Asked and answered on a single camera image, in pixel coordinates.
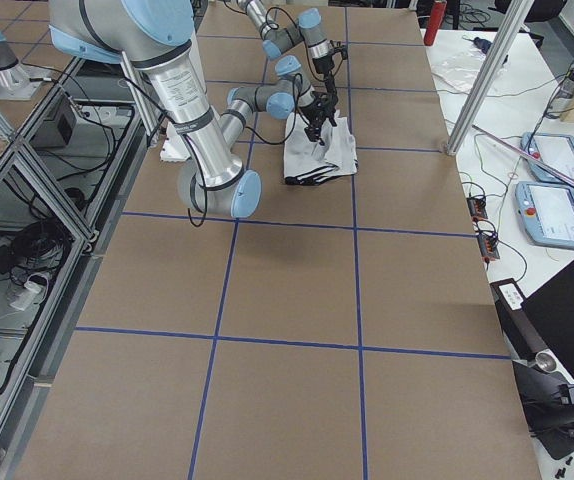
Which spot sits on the teach pendant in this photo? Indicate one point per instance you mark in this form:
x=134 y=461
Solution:
x=547 y=213
x=554 y=150

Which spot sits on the grey cartoon print t-shirt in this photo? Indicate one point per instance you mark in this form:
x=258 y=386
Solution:
x=309 y=163

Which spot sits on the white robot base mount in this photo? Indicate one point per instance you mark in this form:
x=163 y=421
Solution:
x=173 y=149

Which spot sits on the left grey orange usb hub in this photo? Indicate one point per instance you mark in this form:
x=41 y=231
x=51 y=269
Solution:
x=477 y=208

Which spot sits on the right grey orange usb hub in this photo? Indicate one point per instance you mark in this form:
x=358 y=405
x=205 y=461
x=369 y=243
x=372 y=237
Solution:
x=488 y=249

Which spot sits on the black power adapter box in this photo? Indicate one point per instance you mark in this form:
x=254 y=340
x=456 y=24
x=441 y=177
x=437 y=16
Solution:
x=56 y=130

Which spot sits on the black laptop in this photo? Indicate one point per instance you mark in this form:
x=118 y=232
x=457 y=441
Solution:
x=567 y=310

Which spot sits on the black box with label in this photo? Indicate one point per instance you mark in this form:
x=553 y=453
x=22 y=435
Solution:
x=522 y=335

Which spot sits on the far teach pendant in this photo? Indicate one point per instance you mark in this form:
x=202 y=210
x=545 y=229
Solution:
x=554 y=150

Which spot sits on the clear plastic bag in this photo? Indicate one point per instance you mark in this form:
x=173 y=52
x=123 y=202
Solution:
x=459 y=71

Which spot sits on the near teach pendant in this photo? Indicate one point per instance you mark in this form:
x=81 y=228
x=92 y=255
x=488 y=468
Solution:
x=547 y=213

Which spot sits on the grey orange usb hub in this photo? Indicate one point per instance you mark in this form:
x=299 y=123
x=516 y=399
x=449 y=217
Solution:
x=488 y=249
x=477 y=208

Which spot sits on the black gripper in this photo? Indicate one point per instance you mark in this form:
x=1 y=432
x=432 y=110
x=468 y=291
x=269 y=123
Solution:
x=315 y=113
x=325 y=65

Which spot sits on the aluminium frame post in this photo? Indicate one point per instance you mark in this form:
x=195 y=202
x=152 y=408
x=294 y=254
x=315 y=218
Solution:
x=501 y=44

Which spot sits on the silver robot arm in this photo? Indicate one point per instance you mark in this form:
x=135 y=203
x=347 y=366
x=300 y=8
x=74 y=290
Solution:
x=277 y=41
x=155 y=37

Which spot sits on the red bottle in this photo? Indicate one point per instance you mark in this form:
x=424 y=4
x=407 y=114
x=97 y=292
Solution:
x=435 y=21

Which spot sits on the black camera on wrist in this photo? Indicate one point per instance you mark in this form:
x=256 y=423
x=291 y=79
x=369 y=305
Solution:
x=340 y=49

